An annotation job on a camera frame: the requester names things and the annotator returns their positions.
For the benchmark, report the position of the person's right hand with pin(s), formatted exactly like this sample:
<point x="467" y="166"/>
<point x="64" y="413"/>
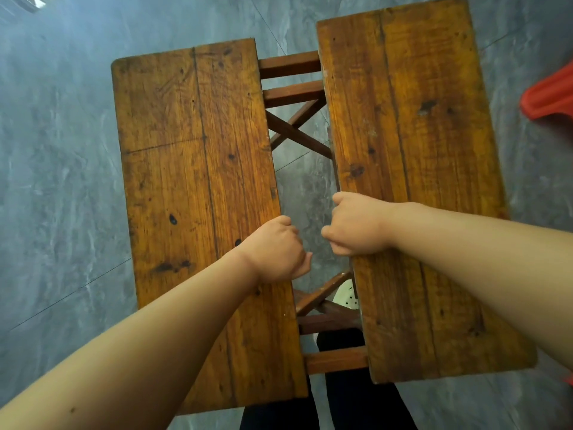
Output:
<point x="362" y="223"/>

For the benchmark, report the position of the person's left hand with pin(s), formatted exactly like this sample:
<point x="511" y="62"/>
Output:
<point x="277" y="255"/>

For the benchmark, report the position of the red plastic stool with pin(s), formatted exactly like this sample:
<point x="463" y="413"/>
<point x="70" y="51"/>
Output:
<point x="550" y="96"/>

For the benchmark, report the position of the person's right forearm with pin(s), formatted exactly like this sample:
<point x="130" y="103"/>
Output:
<point x="492" y="259"/>

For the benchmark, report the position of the person's left forearm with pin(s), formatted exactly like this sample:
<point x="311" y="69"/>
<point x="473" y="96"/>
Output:
<point x="134" y="349"/>

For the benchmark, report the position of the person's right cream shoe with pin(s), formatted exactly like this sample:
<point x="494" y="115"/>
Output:
<point x="345" y="296"/>

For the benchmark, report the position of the person's black trousers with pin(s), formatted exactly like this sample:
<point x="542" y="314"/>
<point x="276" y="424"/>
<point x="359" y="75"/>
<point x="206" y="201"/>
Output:
<point x="358" y="407"/>

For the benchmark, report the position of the brown wooden folding table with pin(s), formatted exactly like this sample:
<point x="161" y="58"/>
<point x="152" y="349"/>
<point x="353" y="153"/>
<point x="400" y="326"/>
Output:
<point x="170" y="174"/>

